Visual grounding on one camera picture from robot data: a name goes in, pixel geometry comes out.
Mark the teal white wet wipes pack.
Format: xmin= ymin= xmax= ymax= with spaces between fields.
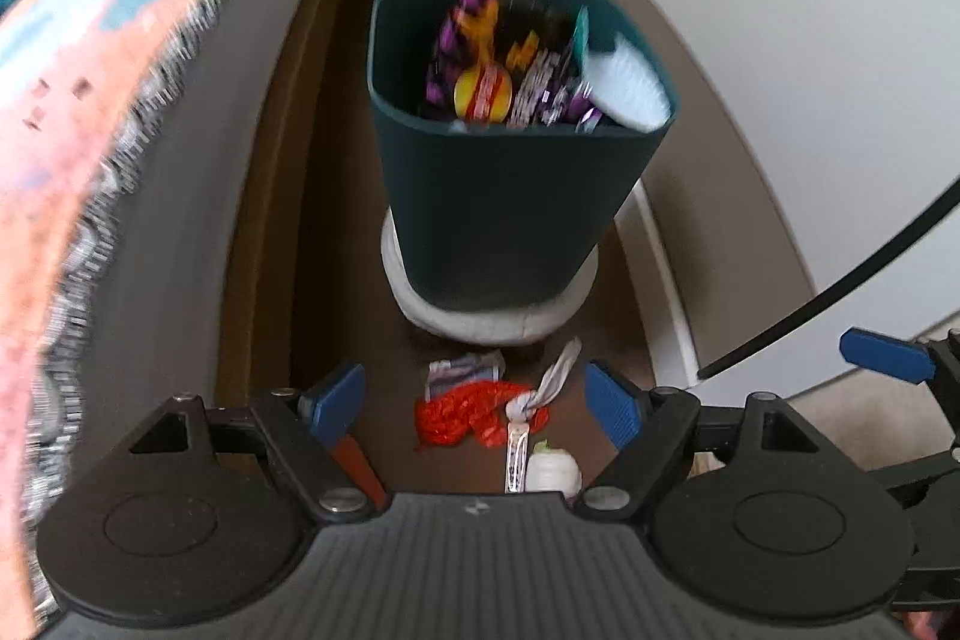
xmin=571 ymin=7 xmax=674 ymax=133

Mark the dark teal trash bin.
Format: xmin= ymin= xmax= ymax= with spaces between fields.
xmin=366 ymin=0 xmax=677 ymax=312

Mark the wooden bed with mattress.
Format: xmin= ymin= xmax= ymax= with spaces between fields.
xmin=28 ymin=0 xmax=329 ymax=637

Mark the round grey padded stool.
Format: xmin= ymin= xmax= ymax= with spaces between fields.
xmin=379 ymin=209 xmax=601 ymax=348

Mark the person's right hand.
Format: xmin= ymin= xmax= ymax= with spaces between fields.
xmin=901 ymin=611 xmax=937 ymax=640

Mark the small purple white packet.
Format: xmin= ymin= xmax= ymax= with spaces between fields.
xmin=423 ymin=351 xmax=506 ymax=401

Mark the purple chip bag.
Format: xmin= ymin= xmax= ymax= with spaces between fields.
xmin=424 ymin=0 xmax=602 ymax=133

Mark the orange plastic bag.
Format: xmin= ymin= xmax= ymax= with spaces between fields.
xmin=415 ymin=380 xmax=529 ymax=448

